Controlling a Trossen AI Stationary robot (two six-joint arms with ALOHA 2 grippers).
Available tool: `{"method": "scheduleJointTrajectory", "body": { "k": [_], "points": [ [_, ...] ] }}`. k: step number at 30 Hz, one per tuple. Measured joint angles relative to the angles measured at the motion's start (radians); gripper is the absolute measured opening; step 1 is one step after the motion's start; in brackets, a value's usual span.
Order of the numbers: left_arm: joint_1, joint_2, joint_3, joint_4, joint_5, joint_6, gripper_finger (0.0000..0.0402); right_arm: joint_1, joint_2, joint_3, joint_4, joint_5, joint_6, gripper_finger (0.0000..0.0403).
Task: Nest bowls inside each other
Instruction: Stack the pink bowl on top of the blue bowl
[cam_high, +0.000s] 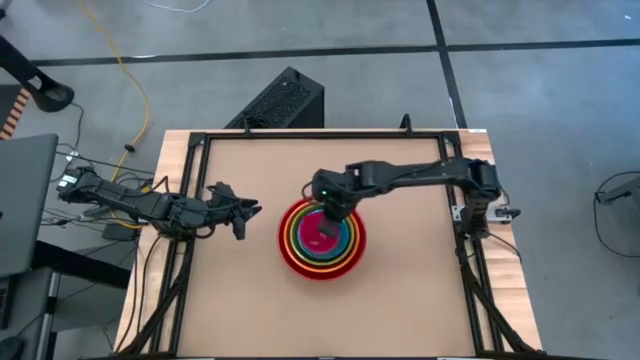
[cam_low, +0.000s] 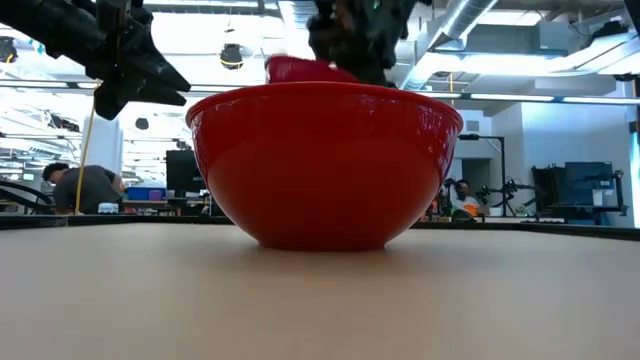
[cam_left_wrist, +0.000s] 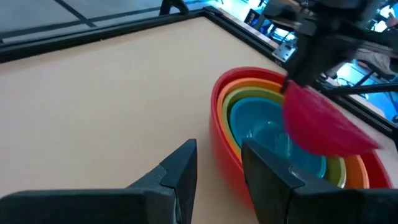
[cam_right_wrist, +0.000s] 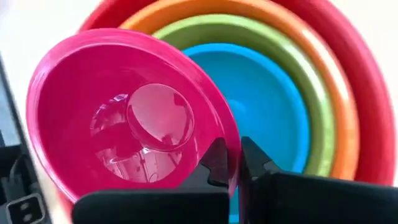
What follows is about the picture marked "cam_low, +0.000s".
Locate long ceiling light strip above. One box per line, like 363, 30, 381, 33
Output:
410, 90, 640, 106
0, 79, 251, 95

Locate black ceiling dome camera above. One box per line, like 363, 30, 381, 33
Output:
219, 43, 245, 71

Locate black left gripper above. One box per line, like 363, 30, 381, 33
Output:
83, 0, 192, 122

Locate small red bowl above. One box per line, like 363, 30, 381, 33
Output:
264, 54, 362, 85

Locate large red bowl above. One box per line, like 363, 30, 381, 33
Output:
185, 81, 465, 252

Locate large silver air duct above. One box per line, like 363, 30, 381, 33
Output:
398, 0, 501, 92

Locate person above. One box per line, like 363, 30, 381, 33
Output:
41, 162, 127, 217
448, 178, 485, 222

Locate blue storage bin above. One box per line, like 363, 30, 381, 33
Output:
126, 186, 168, 202

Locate black pole stand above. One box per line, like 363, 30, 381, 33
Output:
458, 133, 507, 181

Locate corrugated silver air duct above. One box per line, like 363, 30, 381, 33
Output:
277, 0, 317, 59

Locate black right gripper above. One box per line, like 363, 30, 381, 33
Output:
306, 0, 417, 88

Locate black hanging device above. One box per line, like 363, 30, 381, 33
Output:
0, 35, 19, 65

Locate black cart with blue panel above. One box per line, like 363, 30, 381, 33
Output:
530, 160, 630, 227

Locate black tripod rig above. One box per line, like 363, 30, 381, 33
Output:
475, 176, 537, 217

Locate black curved hose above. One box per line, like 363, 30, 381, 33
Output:
0, 180, 54, 210

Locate black monitor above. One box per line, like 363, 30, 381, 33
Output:
165, 149, 207, 194

